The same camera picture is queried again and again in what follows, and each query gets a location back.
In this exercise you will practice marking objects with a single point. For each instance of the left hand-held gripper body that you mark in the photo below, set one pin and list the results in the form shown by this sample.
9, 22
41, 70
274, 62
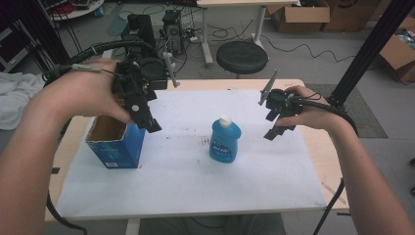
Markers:
139, 73

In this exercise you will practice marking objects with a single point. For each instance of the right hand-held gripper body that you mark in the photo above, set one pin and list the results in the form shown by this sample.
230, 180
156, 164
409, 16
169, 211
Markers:
281, 103

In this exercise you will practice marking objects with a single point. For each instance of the blue cardboard box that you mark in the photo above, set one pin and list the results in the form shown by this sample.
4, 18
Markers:
115, 143

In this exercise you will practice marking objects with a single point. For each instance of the blue bottle with white cap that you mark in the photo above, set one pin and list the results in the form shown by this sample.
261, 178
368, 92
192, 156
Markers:
225, 140

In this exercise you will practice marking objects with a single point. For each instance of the person's right hand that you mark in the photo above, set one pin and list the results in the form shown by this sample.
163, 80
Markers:
308, 110

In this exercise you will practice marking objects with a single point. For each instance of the person's left hand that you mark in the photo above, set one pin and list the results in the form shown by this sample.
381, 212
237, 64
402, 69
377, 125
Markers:
85, 92

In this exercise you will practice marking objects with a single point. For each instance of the black computer tower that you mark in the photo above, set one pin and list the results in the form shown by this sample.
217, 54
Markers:
173, 31

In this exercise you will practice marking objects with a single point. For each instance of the white paper sheet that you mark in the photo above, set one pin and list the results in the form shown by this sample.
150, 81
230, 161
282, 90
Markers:
192, 156

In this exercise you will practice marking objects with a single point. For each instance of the black round stool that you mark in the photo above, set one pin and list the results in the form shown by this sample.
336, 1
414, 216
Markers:
242, 57

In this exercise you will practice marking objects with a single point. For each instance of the grey floor mat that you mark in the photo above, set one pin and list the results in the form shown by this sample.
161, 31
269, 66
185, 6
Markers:
357, 111

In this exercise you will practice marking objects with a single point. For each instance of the round white table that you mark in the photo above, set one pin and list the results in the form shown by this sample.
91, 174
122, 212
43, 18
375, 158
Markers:
76, 8

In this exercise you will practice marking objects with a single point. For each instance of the white desk with metal legs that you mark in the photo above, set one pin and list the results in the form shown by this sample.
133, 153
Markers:
235, 19

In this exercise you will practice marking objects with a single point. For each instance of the black metal stand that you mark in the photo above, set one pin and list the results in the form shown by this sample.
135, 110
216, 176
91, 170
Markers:
368, 54

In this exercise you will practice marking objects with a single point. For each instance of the tall brown cardboard box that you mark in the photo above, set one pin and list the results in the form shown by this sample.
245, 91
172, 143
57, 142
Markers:
350, 14

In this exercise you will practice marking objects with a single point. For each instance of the open cardboard box with contents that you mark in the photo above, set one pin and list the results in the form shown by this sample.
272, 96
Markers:
398, 54

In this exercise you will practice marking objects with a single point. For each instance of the white cloth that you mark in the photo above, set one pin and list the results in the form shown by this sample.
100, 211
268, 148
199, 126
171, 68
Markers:
14, 98

